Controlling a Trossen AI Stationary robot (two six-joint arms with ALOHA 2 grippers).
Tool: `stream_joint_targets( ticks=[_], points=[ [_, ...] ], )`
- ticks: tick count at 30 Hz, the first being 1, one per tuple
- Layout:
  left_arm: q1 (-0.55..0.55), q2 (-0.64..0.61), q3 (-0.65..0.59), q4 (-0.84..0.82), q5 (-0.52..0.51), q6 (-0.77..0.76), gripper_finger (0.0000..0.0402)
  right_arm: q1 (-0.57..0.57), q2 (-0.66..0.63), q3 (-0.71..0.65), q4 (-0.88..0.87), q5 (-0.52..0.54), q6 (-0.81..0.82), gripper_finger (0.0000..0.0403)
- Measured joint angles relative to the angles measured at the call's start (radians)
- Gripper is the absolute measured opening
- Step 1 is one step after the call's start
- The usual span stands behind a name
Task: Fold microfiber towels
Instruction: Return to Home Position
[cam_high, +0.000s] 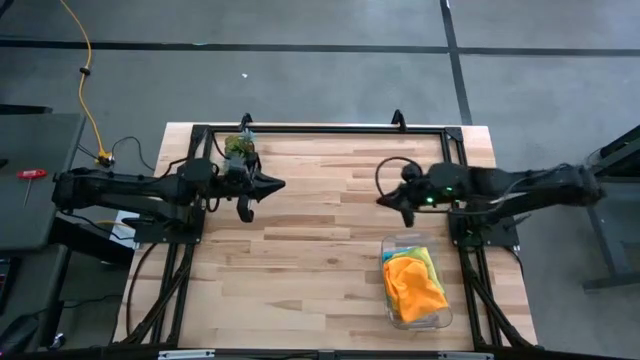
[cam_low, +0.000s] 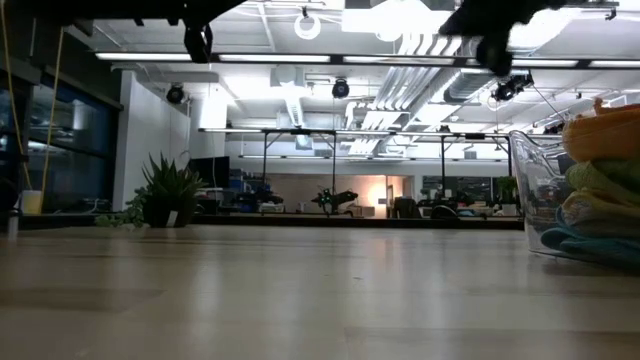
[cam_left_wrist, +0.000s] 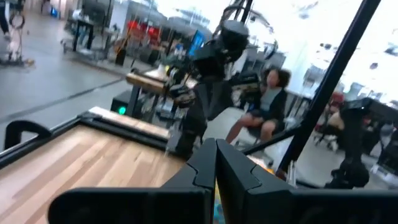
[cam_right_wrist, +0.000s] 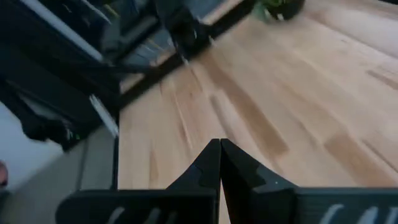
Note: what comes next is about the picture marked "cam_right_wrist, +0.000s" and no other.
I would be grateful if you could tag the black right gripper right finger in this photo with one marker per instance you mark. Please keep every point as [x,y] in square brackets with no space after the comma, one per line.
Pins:
[248,193]

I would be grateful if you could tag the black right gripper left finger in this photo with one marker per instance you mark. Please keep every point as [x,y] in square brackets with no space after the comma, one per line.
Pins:
[199,186]

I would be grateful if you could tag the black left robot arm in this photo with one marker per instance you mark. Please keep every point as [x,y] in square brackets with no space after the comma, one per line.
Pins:
[186,31]

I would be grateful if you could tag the potted succulent plant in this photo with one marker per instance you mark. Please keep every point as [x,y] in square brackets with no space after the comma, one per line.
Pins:
[286,7]

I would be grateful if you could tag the black aluminium rig frame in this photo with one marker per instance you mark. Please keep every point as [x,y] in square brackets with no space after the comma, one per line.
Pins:
[62,62]

